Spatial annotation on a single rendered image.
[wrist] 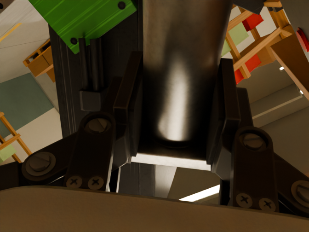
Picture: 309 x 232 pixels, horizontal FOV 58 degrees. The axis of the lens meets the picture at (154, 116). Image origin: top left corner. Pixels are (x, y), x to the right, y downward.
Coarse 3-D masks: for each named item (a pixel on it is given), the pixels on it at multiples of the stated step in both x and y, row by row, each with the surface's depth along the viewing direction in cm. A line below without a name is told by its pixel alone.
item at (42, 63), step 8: (48, 40) 601; (40, 48) 624; (48, 48) 610; (40, 56) 629; (48, 56) 622; (24, 64) 652; (32, 64) 647; (40, 64) 639; (48, 64) 632; (32, 72) 656; (40, 72) 648; (48, 72) 689
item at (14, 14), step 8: (0, 0) 49; (8, 0) 49; (16, 0) 49; (24, 0) 51; (0, 8) 50; (8, 8) 50; (16, 8) 52; (24, 8) 54; (32, 8) 57; (0, 16) 51; (8, 16) 53; (16, 16) 55; (24, 16) 58; (32, 16) 61; (40, 16) 64; (0, 24) 55
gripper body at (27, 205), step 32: (0, 192) 7; (32, 192) 7; (64, 192) 7; (96, 192) 7; (0, 224) 6; (32, 224) 6; (64, 224) 6; (96, 224) 6; (128, 224) 6; (160, 224) 6; (192, 224) 6; (224, 224) 6; (256, 224) 6; (288, 224) 6
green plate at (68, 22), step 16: (32, 0) 36; (48, 0) 36; (64, 0) 36; (80, 0) 36; (96, 0) 36; (112, 0) 35; (128, 0) 35; (48, 16) 37; (64, 16) 37; (80, 16) 37; (96, 16) 37; (112, 16) 37; (128, 16) 37; (64, 32) 39; (80, 32) 38; (96, 32) 38
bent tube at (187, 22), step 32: (160, 0) 8; (192, 0) 8; (224, 0) 8; (160, 32) 9; (192, 32) 9; (224, 32) 9; (160, 64) 10; (192, 64) 9; (160, 96) 11; (192, 96) 10; (160, 128) 12; (192, 128) 12; (160, 160) 12; (192, 160) 12
